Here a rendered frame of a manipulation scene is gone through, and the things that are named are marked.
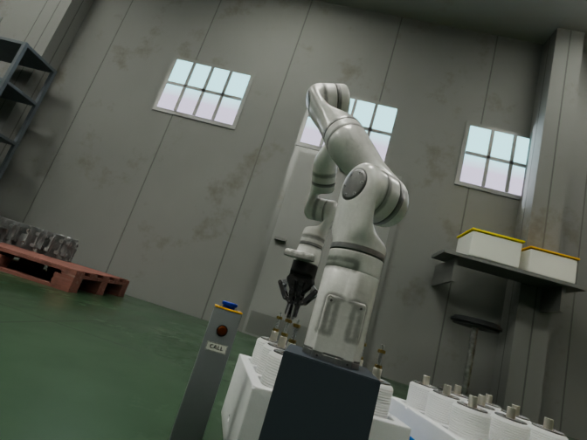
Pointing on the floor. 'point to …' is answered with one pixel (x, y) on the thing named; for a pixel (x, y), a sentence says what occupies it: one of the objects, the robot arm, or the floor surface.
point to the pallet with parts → (44, 244)
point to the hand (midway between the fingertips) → (291, 311)
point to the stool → (473, 341)
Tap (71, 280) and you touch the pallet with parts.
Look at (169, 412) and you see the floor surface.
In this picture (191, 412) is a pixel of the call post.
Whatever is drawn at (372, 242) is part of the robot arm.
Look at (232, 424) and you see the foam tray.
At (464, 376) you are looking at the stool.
